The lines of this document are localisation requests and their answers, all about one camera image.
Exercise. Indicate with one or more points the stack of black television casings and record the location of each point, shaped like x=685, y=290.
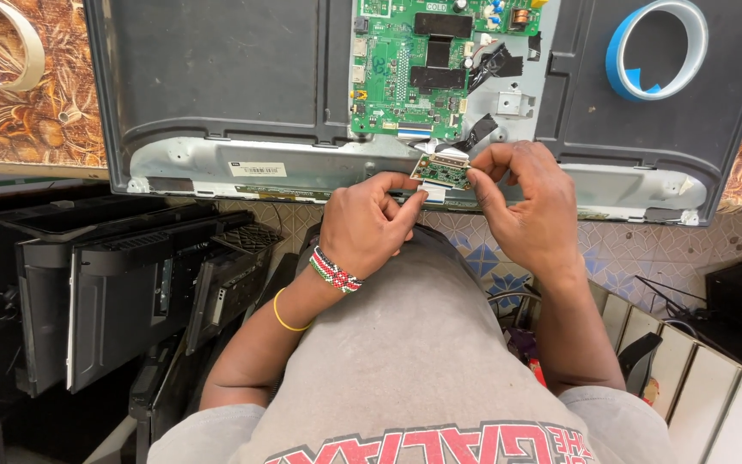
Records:
x=113, y=303

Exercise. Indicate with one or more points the black tape strip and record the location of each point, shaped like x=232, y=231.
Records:
x=479, y=131

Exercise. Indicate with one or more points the person's left hand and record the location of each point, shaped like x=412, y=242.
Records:
x=361, y=229

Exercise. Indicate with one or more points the person's right hand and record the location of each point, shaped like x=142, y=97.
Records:
x=532, y=212

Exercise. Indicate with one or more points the small green circuit board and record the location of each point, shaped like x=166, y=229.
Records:
x=438, y=173

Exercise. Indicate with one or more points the blue double-sided tape roll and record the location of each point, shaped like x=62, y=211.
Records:
x=657, y=48

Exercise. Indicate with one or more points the grey printed t-shirt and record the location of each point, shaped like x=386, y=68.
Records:
x=409, y=374

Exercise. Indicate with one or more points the white barcode sticker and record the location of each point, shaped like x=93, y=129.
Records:
x=257, y=169

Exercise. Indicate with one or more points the television back panel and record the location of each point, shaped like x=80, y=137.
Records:
x=229, y=84

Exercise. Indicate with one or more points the white slatted panel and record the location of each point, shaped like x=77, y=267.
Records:
x=693, y=386

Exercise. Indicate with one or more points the yellow rubber wristband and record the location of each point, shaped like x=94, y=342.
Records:
x=284, y=317

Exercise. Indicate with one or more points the beige masking tape roll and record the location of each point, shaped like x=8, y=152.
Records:
x=20, y=48

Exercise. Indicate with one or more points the large green main circuit board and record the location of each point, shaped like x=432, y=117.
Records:
x=409, y=64

